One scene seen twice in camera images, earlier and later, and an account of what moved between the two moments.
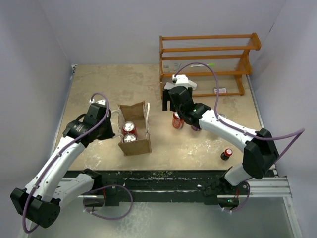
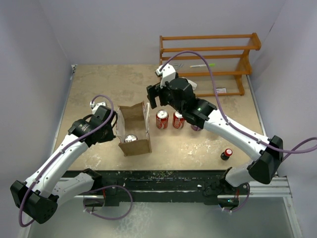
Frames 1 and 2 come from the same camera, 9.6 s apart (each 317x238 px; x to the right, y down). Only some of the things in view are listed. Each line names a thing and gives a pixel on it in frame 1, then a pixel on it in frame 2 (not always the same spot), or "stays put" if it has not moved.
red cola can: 129,128 -> 162,118
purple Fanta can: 129,138 stays put
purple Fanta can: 194,128 stays put
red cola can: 178,122 stays put
